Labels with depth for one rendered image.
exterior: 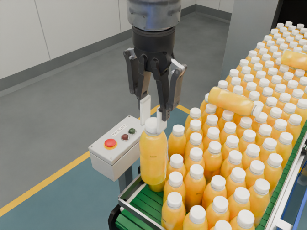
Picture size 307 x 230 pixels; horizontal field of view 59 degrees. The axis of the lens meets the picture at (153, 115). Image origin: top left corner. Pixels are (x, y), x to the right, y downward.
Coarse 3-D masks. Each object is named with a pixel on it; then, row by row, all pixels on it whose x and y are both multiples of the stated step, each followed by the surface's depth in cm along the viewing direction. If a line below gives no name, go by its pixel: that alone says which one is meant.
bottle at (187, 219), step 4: (188, 216) 70; (184, 220) 72; (188, 220) 70; (192, 220) 69; (204, 220) 69; (184, 224) 71; (188, 224) 70; (192, 224) 69; (196, 224) 69; (200, 224) 69; (204, 224) 69; (184, 228) 71; (188, 228) 70; (192, 228) 69; (196, 228) 68; (200, 228) 69; (204, 228) 69
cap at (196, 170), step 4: (196, 164) 80; (192, 168) 79; (196, 168) 79; (200, 168) 79; (192, 172) 78; (196, 172) 78; (200, 172) 78; (192, 176) 79; (196, 176) 78; (200, 176) 78
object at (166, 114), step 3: (177, 105) 54; (165, 111) 55; (168, 111) 56; (162, 114) 56; (165, 114) 56; (168, 114) 56; (162, 117) 57; (165, 117) 56; (168, 117) 57; (165, 120) 57
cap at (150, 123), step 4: (148, 120) 61; (152, 120) 61; (156, 120) 61; (148, 124) 60; (152, 124) 60; (156, 124) 60; (148, 128) 59; (152, 128) 59; (156, 128) 59; (148, 132) 60; (152, 132) 60; (156, 132) 60
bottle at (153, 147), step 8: (144, 128) 62; (144, 136) 61; (152, 136) 61; (160, 136) 61; (144, 144) 62; (152, 144) 61; (160, 144) 61; (144, 152) 63; (152, 152) 62; (160, 152) 62; (144, 160) 64; (152, 160) 63; (160, 160) 64; (144, 168) 66; (152, 168) 65; (160, 168) 66; (144, 176) 68; (152, 176) 67; (160, 176) 68; (152, 184) 69
